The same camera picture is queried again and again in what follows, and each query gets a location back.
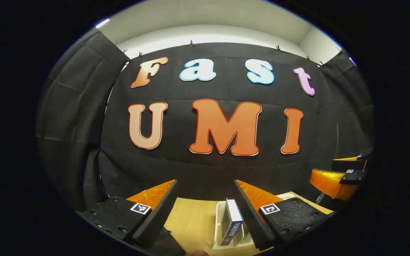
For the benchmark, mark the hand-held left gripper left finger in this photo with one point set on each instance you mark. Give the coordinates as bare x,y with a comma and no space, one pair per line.
155,217

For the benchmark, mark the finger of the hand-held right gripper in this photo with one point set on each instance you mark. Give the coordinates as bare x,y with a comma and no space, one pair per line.
347,165
327,183

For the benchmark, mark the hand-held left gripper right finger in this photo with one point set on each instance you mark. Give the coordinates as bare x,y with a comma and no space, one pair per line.
249,213

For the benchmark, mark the blue cover book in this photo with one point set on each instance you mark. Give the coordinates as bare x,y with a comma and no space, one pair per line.
234,220

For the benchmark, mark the white plastic bookshelf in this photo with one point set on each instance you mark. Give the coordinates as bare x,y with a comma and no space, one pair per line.
219,220

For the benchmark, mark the thin grey strip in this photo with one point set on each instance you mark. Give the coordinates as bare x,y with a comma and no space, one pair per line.
320,198

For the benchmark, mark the ceiling light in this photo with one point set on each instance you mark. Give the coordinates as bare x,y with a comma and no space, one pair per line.
102,23

